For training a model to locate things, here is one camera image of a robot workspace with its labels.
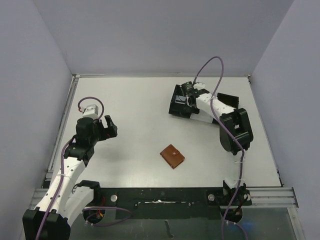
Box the brown leather card holder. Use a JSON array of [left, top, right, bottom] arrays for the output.
[[160, 144, 185, 169]]

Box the aluminium rail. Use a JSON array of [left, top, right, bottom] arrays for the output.
[[44, 74, 79, 182], [29, 186, 300, 210]]

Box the silver white card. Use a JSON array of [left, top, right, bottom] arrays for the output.
[[174, 95, 187, 105]]

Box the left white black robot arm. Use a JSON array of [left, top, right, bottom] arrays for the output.
[[22, 115, 118, 240]]

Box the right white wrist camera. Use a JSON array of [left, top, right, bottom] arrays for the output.
[[193, 82, 207, 94]]

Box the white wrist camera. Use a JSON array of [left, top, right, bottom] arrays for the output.
[[78, 104, 99, 120], [193, 82, 207, 94]]

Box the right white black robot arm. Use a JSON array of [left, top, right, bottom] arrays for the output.
[[168, 81, 254, 205]]

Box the aluminium left rail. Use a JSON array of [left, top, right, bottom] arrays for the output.
[[44, 74, 79, 182]]

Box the aluminium front rail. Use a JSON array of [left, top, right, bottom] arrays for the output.
[[29, 186, 300, 210]]

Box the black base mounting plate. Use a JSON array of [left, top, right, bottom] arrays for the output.
[[84, 186, 252, 223]]

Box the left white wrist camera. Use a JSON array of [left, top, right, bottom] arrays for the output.
[[78, 104, 99, 120]]

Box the black white three-bin tray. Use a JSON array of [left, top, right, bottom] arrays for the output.
[[170, 90, 239, 124]]

